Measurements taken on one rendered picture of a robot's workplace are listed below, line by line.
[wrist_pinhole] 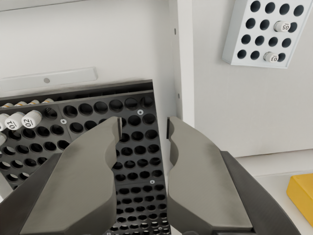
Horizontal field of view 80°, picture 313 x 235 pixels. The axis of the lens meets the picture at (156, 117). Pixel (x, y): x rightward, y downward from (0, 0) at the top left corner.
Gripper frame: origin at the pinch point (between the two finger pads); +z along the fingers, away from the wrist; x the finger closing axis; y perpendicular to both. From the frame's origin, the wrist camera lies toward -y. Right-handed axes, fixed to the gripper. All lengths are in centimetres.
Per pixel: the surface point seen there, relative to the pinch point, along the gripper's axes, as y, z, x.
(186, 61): -2.9, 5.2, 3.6
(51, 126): 3.2, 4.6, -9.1
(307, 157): 19.7, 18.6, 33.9
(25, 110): 1.5, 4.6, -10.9
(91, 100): 0.5, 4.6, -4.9
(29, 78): 0.1, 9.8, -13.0
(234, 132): 13.2, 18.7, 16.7
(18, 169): 8.7, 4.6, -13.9
